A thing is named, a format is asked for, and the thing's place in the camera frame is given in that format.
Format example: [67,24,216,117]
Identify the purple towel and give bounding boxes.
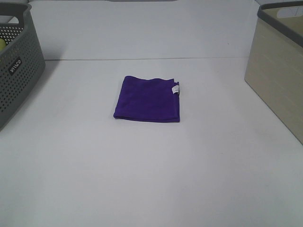
[113,76,180,123]

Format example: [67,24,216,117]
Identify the beige storage bin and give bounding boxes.
[244,0,303,142]

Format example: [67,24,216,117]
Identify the grey perforated plastic basket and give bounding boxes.
[0,2,45,128]

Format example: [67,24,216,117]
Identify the yellow-green item in basket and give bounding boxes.
[0,38,6,51]

